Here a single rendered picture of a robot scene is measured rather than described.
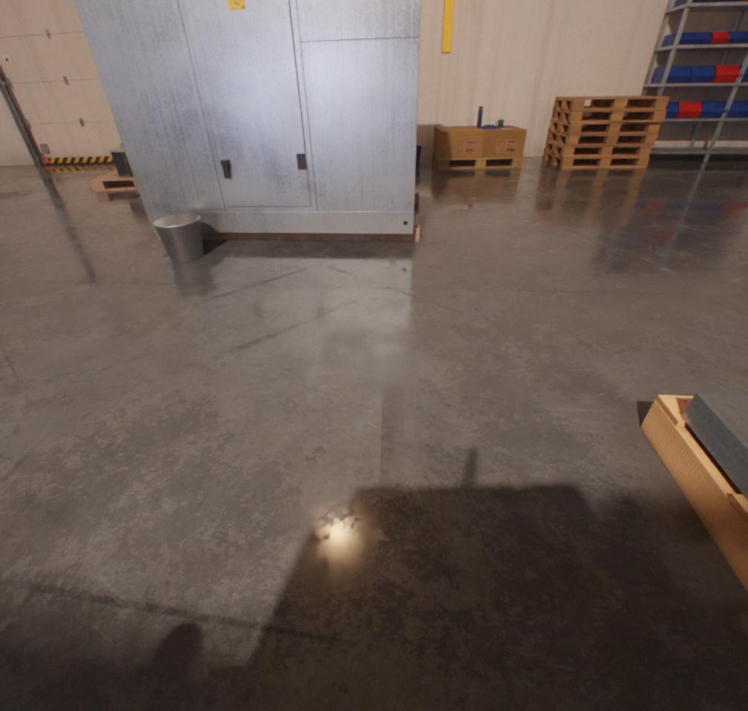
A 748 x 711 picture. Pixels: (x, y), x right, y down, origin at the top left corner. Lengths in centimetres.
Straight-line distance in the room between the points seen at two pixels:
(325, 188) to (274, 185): 36
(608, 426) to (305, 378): 114
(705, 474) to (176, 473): 153
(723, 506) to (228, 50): 308
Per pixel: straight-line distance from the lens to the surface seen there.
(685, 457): 145
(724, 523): 137
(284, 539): 116
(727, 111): 794
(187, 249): 299
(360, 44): 277
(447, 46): 347
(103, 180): 620
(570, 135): 644
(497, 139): 616
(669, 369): 199
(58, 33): 912
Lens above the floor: 100
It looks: 33 degrees down
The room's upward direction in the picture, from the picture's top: 2 degrees counter-clockwise
